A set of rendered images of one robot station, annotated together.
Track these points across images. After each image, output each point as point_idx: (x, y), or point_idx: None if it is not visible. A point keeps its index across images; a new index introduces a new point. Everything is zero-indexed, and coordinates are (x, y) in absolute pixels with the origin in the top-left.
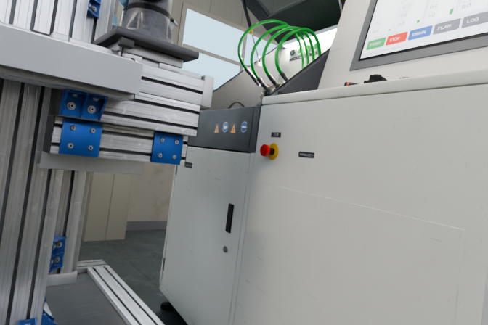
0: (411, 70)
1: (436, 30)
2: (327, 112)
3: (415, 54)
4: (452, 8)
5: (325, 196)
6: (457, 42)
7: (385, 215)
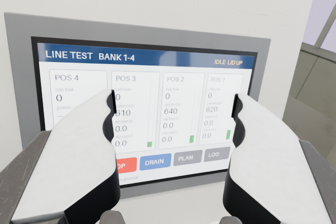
0: (153, 205)
1: (177, 161)
2: None
3: (155, 188)
4: (192, 135)
5: None
6: (201, 176)
7: None
